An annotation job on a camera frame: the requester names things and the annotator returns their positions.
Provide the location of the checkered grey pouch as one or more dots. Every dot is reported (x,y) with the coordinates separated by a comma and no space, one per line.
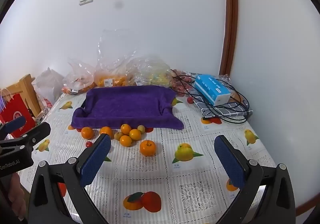
(225,110)

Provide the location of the blue tissue pack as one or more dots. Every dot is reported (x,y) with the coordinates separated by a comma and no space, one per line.
(212,87)

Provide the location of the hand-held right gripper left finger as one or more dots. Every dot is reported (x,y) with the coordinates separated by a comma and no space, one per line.
(96,159)

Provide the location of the red paper bag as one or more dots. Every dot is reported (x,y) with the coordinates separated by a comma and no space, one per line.
(15,110)

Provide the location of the clear bag of yellow fruit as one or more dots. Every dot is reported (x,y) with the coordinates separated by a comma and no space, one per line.
(150,71)

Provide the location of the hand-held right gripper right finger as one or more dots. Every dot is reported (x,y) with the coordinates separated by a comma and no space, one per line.
(230,161)

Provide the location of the small red fruit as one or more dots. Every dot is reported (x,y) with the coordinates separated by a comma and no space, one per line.
(190,100)
(89,144)

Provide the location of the clear bag of small oranges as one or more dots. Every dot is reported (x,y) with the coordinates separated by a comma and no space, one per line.
(78,81)

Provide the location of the bag of red fruit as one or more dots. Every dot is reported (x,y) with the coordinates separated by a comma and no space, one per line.
(181,83)

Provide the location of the person's left hand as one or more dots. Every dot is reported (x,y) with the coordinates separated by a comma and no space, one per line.
(16,196)

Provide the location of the white plastic bag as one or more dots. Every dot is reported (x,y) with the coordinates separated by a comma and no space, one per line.
(47,83)

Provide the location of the large orange with stem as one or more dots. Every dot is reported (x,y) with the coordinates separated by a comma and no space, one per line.
(147,148)

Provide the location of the small yellow-green fruit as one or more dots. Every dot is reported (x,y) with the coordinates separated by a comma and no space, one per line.
(118,136)
(141,129)

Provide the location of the purple towel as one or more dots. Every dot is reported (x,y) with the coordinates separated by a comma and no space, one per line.
(125,103)

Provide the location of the wooden chair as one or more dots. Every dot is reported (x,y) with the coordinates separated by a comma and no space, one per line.
(27,91)

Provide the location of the brown door frame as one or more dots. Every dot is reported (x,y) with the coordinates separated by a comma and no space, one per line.
(230,13)

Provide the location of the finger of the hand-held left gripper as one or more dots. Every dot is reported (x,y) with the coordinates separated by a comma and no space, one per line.
(15,124)
(35,136)

